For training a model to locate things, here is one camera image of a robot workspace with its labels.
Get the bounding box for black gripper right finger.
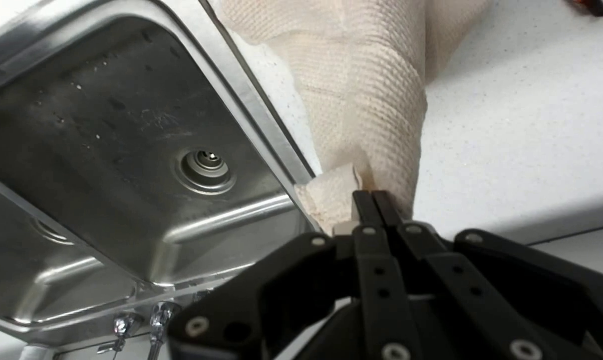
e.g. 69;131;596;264
371;190;603;360

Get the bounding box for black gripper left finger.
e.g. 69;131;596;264
167;190;425;360

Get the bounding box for cream tea towel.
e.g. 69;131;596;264
213;0;491;236

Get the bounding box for steel sink drain strainer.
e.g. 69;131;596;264
29;215;77;248
173;147;239;198

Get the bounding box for chrome sink faucet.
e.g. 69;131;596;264
145;301;177;348

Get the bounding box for stainless steel double sink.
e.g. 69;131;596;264
0;0;317;350

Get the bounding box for chrome faucet handle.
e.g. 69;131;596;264
95;312;135;357

